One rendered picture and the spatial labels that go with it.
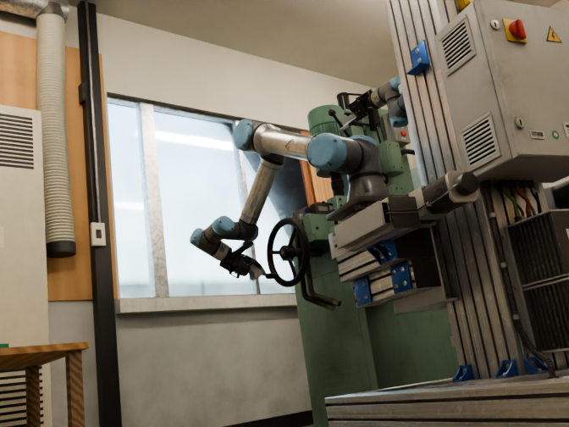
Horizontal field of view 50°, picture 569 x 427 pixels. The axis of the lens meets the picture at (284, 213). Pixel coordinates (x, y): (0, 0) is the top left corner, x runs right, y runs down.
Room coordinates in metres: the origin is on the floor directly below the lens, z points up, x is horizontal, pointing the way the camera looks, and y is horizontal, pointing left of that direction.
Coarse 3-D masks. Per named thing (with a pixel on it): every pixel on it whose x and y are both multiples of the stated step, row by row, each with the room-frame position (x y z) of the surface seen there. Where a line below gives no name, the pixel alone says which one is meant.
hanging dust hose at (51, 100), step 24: (48, 24) 3.01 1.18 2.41; (48, 48) 3.02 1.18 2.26; (48, 72) 3.01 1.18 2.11; (48, 96) 3.00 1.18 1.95; (48, 120) 2.99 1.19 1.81; (48, 144) 2.99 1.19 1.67; (48, 168) 2.99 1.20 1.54; (48, 192) 3.00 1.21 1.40; (48, 216) 3.00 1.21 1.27; (72, 216) 3.07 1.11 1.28; (48, 240) 3.01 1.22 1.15; (72, 240) 3.05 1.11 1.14
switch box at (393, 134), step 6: (384, 114) 2.77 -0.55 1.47; (384, 120) 2.77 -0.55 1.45; (384, 126) 2.78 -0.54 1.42; (390, 126) 2.75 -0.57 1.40; (390, 132) 2.76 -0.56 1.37; (396, 132) 2.74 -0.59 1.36; (408, 132) 2.79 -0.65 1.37; (390, 138) 2.76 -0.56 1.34; (396, 138) 2.74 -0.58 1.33; (408, 138) 2.78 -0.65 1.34; (402, 144) 2.80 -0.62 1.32
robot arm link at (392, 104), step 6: (396, 96) 2.20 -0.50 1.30; (390, 102) 2.21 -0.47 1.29; (396, 102) 2.17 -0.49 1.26; (390, 108) 2.22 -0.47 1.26; (396, 108) 2.18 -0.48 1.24; (390, 114) 2.23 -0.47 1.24; (396, 114) 2.20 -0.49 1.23; (402, 114) 2.19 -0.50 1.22; (390, 120) 2.24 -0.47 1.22; (396, 120) 2.21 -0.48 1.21; (402, 120) 2.21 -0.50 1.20; (396, 126) 2.25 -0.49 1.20; (402, 126) 2.26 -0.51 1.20
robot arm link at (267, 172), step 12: (264, 156) 2.21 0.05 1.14; (276, 156) 2.20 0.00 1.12; (264, 168) 2.24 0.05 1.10; (276, 168) 2.25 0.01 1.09; (264, 180) 2.26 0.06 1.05; (252, 192) 2.29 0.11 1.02; (264, 192) 2.29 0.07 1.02; (252, 204) 2.31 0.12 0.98; (240, 216) 2.36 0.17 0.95; (252, 216) 2.34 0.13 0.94; (240, 228) 2.35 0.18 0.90; (252, 228) 2.37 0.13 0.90; (240, 240) 2.39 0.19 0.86; (252, 240) 2.43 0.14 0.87
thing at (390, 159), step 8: (384, 144) 2.67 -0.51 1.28; (392, 144) 2.68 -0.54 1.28; (384, 152) 2.67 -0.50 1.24; (392, 152) 2.67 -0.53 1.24; (400, 152) 2.70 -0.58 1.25; (384, 160) 2.68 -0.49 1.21; (392, 160) 2.67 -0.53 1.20; (400, 160) 2.70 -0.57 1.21; (384, 168) 2.69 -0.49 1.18; (392, 168) 2.66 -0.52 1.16; (400, 168) 2.69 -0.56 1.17; (392, 176) 2.75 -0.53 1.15
